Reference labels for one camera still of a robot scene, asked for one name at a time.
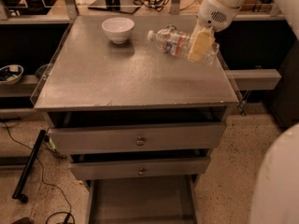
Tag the grey top drawer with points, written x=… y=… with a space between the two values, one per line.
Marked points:
x=133 y=138

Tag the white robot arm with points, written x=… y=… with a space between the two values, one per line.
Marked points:
x=275 y=197

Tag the grey drawer cabinet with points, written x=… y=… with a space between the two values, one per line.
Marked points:
x=96 y=83

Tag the grey side shelf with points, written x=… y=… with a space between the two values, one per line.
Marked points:
x=24 y=88
x=254 y=79

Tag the bowl with small items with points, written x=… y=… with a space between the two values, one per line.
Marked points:
x=11 y=74

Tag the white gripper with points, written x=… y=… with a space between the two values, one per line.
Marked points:
x=212 y=13

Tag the grey side shelf right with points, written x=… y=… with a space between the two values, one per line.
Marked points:
x=254 y=79

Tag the black monitor stand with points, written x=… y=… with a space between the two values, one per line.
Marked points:
x=121 y=6

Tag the grey open bottom drawer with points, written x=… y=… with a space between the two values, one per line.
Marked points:
x=144 y=200

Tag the grey side shelf left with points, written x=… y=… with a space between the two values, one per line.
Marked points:
x=24 y=88

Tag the grey middle drawer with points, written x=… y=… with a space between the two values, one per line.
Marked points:
x=128 y=169

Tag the black bar on floor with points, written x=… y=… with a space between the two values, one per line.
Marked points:
x=17 y=194

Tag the white ceramic bowl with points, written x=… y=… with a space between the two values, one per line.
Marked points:
x=118 y=29

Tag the clear plastic water bottle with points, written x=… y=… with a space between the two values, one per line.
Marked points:
x=177 y=43

